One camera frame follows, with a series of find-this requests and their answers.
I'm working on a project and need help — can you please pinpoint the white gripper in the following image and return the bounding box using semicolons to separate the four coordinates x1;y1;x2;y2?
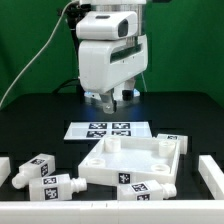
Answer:
79;35;148;113

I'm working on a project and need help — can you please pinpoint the white square tabletop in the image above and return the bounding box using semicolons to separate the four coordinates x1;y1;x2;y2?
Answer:
78;136;180;186

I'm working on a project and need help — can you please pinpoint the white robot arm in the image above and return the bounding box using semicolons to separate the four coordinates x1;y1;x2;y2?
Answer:
76;0;149;114

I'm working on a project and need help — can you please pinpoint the white front fence bar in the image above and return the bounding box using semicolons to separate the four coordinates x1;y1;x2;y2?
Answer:
0;200;224;224

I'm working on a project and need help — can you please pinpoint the white fence bar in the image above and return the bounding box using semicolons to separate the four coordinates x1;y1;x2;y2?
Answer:
0;200;224;224
198;155;224;200
0;157;11;187

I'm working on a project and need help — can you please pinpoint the white right fence bar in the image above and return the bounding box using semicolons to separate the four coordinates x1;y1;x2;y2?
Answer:
198;155;224;200

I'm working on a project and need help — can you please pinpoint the white left fence bar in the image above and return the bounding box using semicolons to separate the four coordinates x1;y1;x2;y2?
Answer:
0;157;11;187

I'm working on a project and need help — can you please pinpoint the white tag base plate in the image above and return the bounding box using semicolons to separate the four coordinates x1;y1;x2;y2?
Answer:
64;121;152;141

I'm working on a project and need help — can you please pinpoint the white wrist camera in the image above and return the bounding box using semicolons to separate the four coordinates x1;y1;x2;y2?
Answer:
76;11;138;40

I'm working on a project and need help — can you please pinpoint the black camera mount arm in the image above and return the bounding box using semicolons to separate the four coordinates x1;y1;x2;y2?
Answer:
65;3;91;53

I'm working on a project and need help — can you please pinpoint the grey cable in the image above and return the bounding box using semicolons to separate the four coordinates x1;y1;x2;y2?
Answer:
0;0;80;108

